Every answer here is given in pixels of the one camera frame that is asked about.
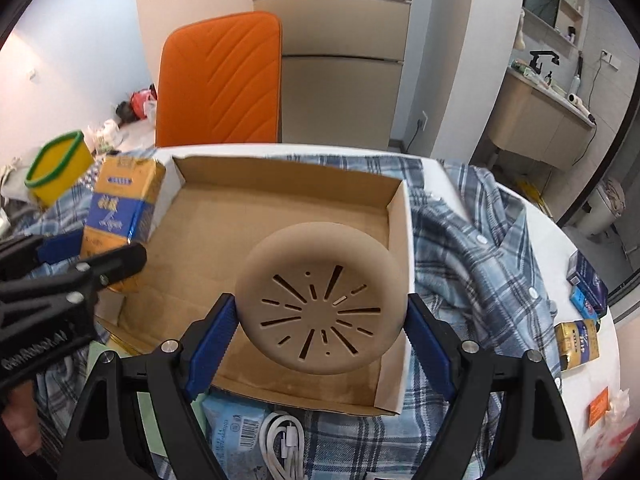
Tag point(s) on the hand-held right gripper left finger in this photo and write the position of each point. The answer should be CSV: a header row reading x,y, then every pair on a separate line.
x,y
212,345

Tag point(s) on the black faucet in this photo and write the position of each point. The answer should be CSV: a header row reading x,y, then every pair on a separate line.
x,y
537,60

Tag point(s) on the beige hanging brush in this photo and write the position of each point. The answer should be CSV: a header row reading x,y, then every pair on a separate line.
x,y
521,30

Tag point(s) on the small bright blue box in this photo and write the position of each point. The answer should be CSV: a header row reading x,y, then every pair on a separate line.
x,y
582,302

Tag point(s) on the person's left hand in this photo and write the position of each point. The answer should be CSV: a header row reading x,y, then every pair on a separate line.
x,y
20,410

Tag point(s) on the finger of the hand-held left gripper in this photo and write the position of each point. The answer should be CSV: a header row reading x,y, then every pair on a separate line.
x,y
57,249
117,262

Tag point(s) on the beige round slotted pad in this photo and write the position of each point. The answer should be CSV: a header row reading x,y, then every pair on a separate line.
x,y
320,260

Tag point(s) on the white wall socket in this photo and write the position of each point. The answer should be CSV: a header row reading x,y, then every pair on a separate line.
x,y
421,124
610,60

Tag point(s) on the gold and black box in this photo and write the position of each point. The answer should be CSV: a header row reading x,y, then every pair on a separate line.
x,y
575,345

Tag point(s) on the blue plaid shirt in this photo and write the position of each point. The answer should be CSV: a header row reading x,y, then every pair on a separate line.
x,y
460,260

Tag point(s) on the orange chair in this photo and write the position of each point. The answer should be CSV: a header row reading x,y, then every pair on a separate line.
x,y
215,85

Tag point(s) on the white hair dryer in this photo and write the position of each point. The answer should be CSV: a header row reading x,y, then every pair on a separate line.
x,y
575,101

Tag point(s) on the light blue wipes packet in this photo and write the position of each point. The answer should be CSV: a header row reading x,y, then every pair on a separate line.
x,y
230,425

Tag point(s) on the yellow items on floor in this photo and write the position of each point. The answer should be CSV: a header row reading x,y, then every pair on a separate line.
x,y
537,195

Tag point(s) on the dark blue box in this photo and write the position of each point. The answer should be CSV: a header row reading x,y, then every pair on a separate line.
x,y
590,272

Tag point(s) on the orange card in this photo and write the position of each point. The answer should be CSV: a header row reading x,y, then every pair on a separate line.
x,y
598,407

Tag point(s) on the black plastic bag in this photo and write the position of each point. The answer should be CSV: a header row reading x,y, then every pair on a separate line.
x,y
125,111

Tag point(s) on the yellow container with green rim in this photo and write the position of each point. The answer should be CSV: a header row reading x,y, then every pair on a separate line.
x,y
60,175

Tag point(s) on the yellow and blue pack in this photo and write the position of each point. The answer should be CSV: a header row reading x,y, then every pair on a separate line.
x,y
125,185

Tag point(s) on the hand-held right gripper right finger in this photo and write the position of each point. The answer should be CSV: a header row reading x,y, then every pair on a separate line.
x,y
430,350

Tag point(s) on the white light switch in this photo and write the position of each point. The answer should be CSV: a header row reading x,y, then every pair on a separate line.
x,y
32,74

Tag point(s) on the toilet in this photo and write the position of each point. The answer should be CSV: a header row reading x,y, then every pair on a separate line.
x,y
602,210

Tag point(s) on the shallow cardboard box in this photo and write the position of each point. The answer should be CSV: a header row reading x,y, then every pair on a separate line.
x,y
210,220

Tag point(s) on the small white plastic bag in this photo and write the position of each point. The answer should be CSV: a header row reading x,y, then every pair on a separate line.
x,y
150,110

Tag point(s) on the white bag with green print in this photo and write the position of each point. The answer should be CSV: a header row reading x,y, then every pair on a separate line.
x,y
102,137

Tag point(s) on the gold refrigerator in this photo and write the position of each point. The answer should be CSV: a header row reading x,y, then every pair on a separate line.
x,y
340,100

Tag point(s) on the red plastic bag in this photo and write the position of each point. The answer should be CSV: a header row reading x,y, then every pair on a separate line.
x,y
140,102

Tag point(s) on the beige vanity cabinet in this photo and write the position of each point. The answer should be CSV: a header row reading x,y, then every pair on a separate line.
x,y
535,125

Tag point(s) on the white crumpled tissue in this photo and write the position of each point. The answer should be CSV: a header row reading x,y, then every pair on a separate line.
x,y
619,402

